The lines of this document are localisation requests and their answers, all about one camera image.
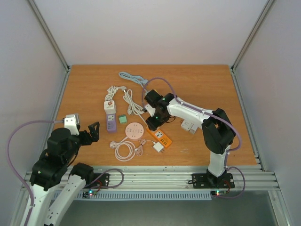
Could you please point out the green plug adapter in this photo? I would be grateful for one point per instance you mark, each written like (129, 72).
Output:
(122, 119)

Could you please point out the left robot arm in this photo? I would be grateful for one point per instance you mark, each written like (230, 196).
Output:
(63, 147)

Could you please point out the purple power strip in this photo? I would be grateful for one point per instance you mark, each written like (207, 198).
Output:
(111, 124)

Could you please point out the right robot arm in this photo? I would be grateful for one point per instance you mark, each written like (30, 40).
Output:
(215, 125)

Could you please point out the blue slotted cable duct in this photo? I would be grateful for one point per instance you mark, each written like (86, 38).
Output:
(145, 196)

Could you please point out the small white grey adapter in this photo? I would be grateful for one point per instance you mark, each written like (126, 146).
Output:
(193, 129)

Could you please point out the orange power strip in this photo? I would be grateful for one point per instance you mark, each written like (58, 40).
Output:
(161, 137)

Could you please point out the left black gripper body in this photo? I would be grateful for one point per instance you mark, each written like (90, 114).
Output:
(87, 140)

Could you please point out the white cube socket with flower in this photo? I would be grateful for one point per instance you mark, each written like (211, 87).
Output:
(109, 107)

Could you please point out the white USB charger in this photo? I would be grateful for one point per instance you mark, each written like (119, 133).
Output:
(158, 147)

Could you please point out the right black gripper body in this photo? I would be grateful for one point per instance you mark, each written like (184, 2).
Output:
(156, 116)

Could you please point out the pink round power socket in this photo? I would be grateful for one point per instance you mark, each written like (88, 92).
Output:
(134, 131)

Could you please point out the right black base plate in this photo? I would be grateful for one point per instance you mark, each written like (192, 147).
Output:
(205, 181)

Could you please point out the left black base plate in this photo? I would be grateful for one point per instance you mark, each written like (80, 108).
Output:
(101, 181)

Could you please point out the white square plug adapter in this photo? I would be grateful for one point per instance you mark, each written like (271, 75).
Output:
(186, 125)

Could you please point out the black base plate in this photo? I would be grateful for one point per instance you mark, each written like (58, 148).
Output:
(101, 181)
(205, 181)

